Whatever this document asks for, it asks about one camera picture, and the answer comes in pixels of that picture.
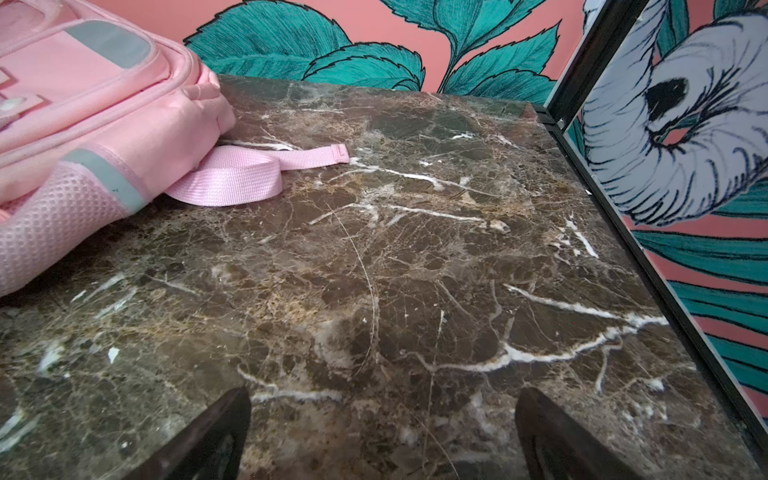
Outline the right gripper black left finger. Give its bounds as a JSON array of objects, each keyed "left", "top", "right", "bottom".
[{"left": 126, "top": 387, "right": 252, "bottom": 479}]

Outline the black right corner frame post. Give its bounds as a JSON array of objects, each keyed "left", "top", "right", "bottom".
[{"left": 540, "top": 1, "right": 767, "bottom": 464}]

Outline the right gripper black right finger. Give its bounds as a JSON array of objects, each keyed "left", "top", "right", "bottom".
[{"left": 515, "top": 387, "right": 640, "bottom": 479}]

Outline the pink student backpack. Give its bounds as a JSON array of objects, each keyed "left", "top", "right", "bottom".
[{"left": 1, "top": 1, "right": 350, "bottom": 294}]

